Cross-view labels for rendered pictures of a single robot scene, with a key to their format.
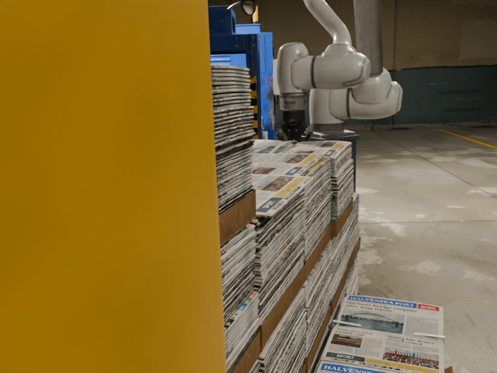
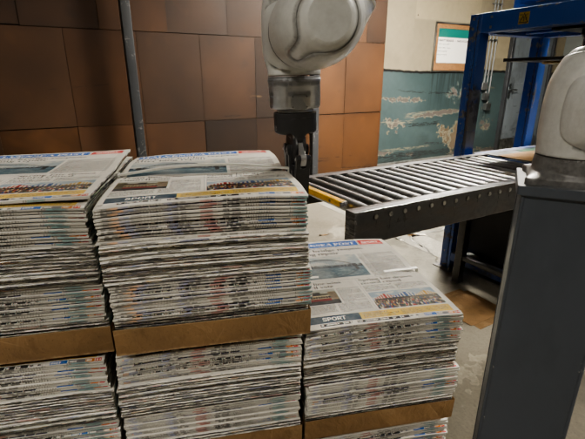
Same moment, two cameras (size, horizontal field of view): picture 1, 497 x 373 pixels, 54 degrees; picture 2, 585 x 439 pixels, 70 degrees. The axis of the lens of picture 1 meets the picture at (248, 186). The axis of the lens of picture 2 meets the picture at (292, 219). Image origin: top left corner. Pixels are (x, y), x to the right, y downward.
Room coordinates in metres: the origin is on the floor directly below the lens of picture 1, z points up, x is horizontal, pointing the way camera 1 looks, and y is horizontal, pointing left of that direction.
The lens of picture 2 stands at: (1.20, -0.79, 1.21)
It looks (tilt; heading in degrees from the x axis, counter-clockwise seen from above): 19 degrees down; 57
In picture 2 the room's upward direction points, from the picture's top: straight up
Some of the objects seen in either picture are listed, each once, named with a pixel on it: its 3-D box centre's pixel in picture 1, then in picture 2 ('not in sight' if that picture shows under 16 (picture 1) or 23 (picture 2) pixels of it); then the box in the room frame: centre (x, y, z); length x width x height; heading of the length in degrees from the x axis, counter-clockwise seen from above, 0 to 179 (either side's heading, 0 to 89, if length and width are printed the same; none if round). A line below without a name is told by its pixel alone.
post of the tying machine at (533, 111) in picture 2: not in sight; (521, 145); (4.08, 0.78, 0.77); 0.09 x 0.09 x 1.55; 87
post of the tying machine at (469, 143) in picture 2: not in sight; (462, 152); (3.48, 0.81, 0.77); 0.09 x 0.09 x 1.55; 87
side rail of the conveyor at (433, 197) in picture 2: not in sight; (481, 200); (2.72, 0.16, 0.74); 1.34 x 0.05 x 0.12; 177
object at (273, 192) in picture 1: (203, 189); not in sight; (0.92, 0.09, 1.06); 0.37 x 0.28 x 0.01; 68
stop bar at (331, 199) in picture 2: not in sight; (310, 190); (2.08, 0.46, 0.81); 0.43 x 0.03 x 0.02; 87
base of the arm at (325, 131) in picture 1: (324, 128); (571, 165); (2.21, -0.35, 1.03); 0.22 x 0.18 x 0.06; 31
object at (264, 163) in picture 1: (239, 163); (25, 172); (1.19, 0.02, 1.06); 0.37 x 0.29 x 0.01; 69
